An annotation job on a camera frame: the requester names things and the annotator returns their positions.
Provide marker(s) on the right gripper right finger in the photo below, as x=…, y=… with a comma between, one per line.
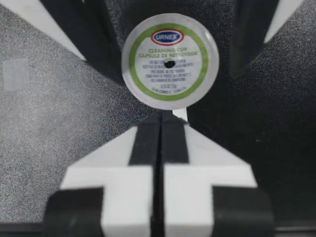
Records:
x=197, y=192

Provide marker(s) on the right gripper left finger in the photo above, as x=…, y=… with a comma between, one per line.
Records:
x=118, y=192

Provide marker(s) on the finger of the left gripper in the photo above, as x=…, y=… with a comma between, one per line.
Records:
x=81, y=27
x=254, y=27

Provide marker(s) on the coffee capsule with printed lid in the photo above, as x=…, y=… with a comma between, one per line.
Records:
x=169, y=63

